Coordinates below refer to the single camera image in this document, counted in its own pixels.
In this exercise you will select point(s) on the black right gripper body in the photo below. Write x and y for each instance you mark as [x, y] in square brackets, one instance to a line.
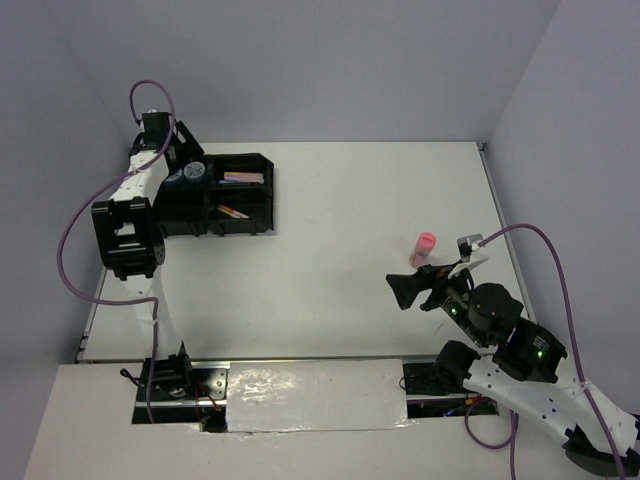
[447, 291]

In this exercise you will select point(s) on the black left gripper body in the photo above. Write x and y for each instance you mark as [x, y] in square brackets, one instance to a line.
[186, 151]

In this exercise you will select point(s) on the pink-capped glitter bottle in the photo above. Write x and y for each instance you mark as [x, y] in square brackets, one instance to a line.
[422, 249]

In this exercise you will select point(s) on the blue paint jar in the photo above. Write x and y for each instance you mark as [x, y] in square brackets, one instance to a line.
[195, 172]
[174, 180]

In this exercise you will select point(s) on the blue-capped glue stick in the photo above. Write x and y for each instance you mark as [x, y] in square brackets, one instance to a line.
[232, 183]

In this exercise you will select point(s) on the thin orange highlighter pen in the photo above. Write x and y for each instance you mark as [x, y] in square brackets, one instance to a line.
[223, 207]

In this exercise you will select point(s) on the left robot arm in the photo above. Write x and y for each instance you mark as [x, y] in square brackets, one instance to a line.
[131, 246]

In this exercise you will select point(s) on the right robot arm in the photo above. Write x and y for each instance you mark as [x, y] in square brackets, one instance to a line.
[519, 365]

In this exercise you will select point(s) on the black four-compartment organizer tray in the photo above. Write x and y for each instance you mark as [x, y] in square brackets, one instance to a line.
[190, 209]

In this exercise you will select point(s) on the silver foil-covered panel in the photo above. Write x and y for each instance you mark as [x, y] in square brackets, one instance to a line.
[316, 396]

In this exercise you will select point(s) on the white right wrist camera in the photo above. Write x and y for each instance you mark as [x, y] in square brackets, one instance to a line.
[472, 254]

